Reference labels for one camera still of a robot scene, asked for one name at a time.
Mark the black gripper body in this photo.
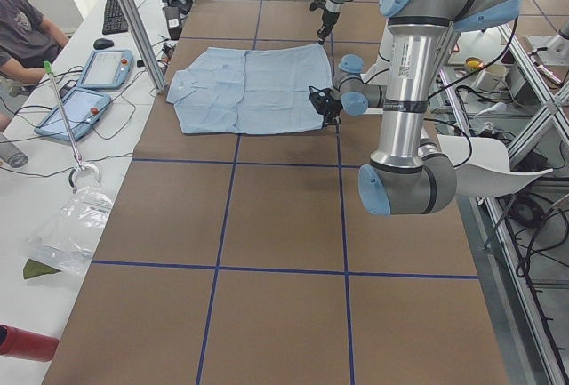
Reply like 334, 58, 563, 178
318, 9, 340, 35
323, 104, 342, 123

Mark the light blue button shirt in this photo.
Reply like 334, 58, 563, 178
166, 44, 332, 135

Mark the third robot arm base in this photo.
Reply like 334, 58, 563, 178
526, 21, 568, 85

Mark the orange green bowl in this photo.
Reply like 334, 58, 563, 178
464, 57, 485, 73

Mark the white curved plastic sheet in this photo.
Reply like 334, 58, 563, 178
438, 134, 552, 197

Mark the white mug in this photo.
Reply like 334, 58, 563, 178
473, 63, 508, 93

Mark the black keyboard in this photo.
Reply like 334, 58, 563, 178
101, 0, 128, 35

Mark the far teach pendant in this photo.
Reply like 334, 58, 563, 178
77, 49, 133, 91

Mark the teach pendant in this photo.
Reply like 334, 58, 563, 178
34, 88, 111, 142
77, 49, 133, 91

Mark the black computer mouse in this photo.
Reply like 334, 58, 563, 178
93, 38, 115, 50

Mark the near teach pendant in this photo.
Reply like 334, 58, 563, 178
34, 88, 111, 142

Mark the reacher grabber tool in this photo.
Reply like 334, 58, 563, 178
43, 60, 100, 193

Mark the clear plastic bag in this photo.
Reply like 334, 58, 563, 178
22, 186, 116, 277

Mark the seated person grey shirt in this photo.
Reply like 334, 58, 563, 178
1, 0, 69, 85

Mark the green cloth piece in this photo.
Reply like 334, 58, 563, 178
22, 259, 60, 280

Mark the red bottle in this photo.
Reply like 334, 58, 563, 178
1, 325, 60, 362

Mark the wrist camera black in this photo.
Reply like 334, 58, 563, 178
309, 86, 331, 116
309, 0, 326, 12

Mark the aluminium rail frame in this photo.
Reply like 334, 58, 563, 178
434, 26, 568, 384

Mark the aluminium frame post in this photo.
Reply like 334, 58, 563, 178
118, 0, 166, 94

